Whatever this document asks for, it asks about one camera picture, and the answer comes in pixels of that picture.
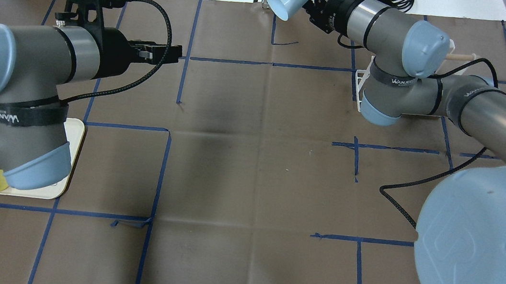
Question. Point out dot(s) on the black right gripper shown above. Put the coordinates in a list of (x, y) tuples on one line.
[(338, 7)]

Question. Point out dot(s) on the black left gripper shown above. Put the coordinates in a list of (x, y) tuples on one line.
[(114, 50)]

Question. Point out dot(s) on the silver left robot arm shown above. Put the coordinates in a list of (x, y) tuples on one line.
[(34, 60)]

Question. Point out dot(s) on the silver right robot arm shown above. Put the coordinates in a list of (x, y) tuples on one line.
[(333, 226)]

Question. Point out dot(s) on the cream plastic tray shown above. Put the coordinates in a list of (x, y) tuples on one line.
[(52, 171)]

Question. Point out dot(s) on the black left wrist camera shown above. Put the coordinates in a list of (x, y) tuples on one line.
[(87, 14)]

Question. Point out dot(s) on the white wire cup rack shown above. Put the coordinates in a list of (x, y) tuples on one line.
[(375, 72)]

